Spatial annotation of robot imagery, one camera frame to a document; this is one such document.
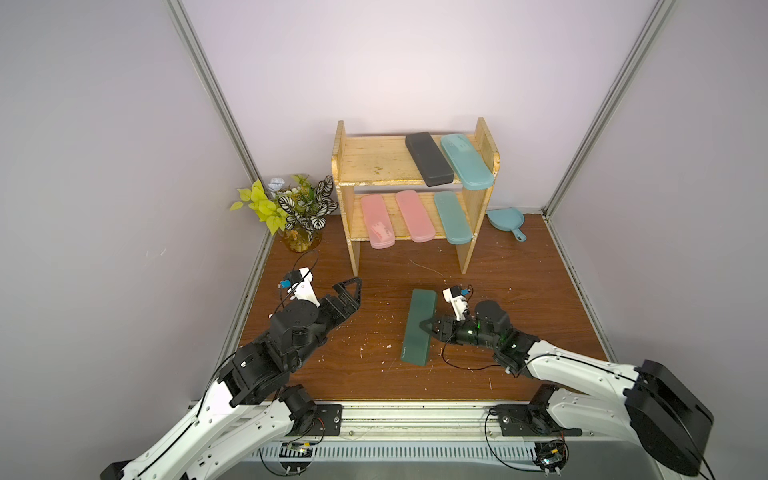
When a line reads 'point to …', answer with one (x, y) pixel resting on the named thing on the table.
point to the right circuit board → (551, 455)
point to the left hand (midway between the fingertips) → (358, 288)
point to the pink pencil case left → (380, 227)
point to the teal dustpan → (509, 220)
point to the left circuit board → (296, 450)
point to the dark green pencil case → (416, 339)
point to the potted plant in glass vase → (296, 208)
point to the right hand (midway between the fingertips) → (421, 323)
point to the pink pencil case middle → (418, 222)
